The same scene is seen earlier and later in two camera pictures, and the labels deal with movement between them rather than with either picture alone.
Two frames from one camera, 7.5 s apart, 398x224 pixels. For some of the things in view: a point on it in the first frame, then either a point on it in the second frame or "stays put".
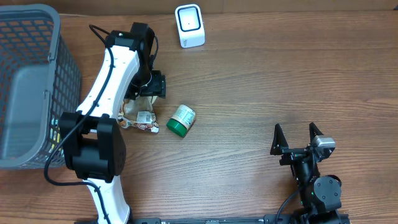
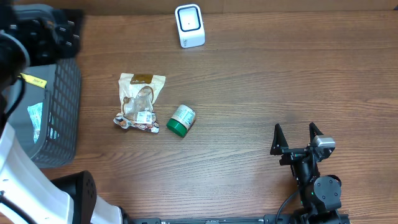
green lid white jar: x=181 y=121 stays put
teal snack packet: x=55 y=136 → x=35 y=111
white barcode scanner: x=190 y=26 stays put
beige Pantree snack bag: x=140 y=113 stays put
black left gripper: x=158 y=88 → x=37 y=30
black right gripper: x=292 y=154 stays put
